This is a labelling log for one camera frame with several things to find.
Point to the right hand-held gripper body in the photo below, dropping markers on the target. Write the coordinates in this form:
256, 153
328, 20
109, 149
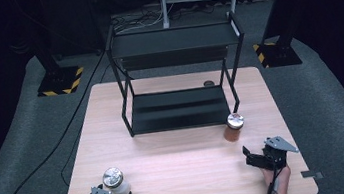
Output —
277, 155

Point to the glass jar of white powder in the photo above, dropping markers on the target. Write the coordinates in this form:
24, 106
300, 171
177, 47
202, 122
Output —
113, 178

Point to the glass jar of orange powder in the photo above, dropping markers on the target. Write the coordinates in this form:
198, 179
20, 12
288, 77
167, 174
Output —
235, 121

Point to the black two-tier metal rack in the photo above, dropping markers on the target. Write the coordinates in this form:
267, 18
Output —
169, 40

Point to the person's right hand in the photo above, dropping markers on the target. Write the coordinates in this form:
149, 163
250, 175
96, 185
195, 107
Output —
283, 179

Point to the grey tape strip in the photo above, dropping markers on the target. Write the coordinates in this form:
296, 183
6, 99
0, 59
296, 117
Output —
312, 174

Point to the round table grommet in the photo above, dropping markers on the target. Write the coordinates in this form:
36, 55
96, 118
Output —
208, 83

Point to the black stand with striped base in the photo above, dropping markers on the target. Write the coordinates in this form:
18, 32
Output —
60, 81
278, 54

